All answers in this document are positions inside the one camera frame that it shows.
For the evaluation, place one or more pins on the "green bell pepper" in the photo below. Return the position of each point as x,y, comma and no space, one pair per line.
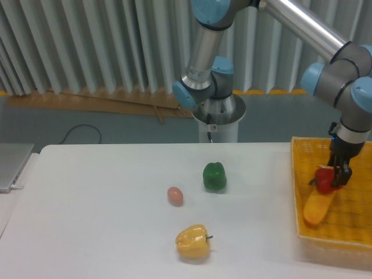
214,176

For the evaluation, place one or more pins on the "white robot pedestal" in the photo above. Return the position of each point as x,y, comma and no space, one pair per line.
218,119

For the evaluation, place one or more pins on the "silver laptop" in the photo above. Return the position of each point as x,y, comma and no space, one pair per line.
14,157

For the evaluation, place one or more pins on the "brown cardboard sheet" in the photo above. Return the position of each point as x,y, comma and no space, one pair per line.
136,102

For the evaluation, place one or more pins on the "yellow woven basket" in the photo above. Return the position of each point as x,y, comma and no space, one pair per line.
343,237

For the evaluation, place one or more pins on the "white pleated curtain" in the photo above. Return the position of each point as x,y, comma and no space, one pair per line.
73,45

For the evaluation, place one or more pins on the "brown egg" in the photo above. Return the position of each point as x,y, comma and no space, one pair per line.
175,196

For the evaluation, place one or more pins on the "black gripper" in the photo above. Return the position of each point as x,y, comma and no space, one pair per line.
346,150

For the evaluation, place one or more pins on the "yellow bell pepper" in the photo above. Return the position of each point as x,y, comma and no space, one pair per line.
193,242

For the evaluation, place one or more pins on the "orange bread loaf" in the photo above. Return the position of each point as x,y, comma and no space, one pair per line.
317,206

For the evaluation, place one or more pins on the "red bell pepper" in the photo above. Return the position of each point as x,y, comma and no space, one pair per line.
323,180

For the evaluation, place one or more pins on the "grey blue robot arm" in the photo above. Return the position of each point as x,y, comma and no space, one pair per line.
344,82

